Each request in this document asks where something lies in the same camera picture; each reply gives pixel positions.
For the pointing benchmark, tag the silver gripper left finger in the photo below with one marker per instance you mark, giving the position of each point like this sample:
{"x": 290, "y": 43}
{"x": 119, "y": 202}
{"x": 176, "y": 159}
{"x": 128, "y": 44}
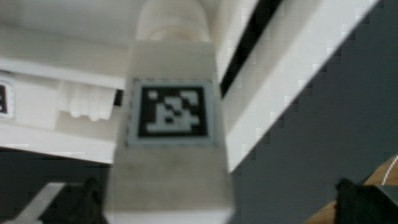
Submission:
{"x": 66, "y": 204}

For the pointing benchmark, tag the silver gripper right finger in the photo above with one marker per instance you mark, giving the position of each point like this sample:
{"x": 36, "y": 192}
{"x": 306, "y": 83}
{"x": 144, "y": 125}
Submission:
{"x": 363, "y": 206}

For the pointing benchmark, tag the white square tabletop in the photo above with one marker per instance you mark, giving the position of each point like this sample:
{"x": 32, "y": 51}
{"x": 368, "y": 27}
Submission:
{"x": 66, "y": 38}

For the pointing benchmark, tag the white right fence bar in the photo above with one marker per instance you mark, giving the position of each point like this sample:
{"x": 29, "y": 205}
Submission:
{"x": 304, "y": 34}

